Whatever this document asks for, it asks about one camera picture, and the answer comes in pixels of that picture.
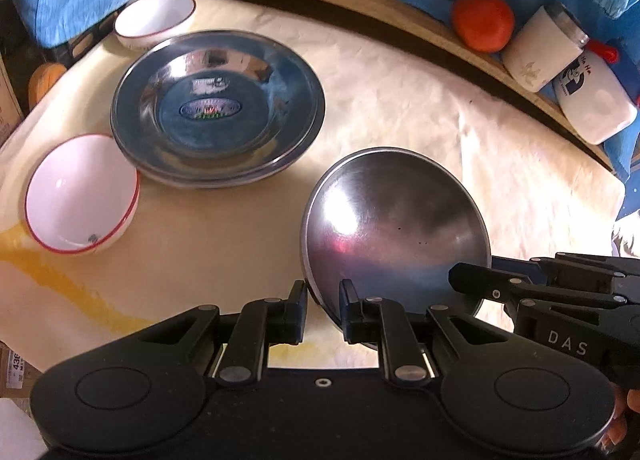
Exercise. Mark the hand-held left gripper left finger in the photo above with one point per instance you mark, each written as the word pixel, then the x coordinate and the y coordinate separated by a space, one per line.
pixel 299 312

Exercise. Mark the wooden chair back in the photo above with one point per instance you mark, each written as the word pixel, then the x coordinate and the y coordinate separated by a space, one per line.
pixel 46 83

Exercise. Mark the small cardboard box white label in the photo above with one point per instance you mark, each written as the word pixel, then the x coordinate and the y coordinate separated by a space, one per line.
pixel 12 370

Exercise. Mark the blue polka dot cloth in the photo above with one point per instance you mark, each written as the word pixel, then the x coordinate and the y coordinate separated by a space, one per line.
pixel 631 160

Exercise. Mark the large cardboard box blue logo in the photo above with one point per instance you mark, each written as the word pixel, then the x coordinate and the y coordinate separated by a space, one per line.
pixel 7 100

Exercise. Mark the person's right hand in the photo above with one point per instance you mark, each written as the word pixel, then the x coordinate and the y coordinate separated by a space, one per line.
pixel 625 402

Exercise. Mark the steel bowl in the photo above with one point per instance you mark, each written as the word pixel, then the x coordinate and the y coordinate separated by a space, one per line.
pixel 390 220

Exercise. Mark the white plastic object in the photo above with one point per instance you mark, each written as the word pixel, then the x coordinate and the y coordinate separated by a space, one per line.
pixel 17 432

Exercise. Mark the cream table cloth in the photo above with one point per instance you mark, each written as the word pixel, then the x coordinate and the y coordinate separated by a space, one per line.
pixel 400 105

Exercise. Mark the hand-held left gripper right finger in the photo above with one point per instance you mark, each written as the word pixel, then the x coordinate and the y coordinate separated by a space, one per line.
pixel 347 312

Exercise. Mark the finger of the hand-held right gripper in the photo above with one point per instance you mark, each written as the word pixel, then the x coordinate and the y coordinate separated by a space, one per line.
pixel 590 270
pixel 480 280

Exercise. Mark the steel plate with oval sticker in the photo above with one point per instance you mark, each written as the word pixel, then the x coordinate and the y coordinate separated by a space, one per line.
pixel 215 90

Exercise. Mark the black slotted plastic part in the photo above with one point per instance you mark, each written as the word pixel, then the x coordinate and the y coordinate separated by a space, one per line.
pixel 75 48

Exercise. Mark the white bowl with red rim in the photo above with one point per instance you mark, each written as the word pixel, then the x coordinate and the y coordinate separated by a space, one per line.
pixel 152 18
pixel 80 190

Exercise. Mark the red tomato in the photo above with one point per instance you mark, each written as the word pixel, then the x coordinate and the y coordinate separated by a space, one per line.
pixel 482 20

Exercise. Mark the white thermos cup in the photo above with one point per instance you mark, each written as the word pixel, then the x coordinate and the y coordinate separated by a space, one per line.
pixel 542 48

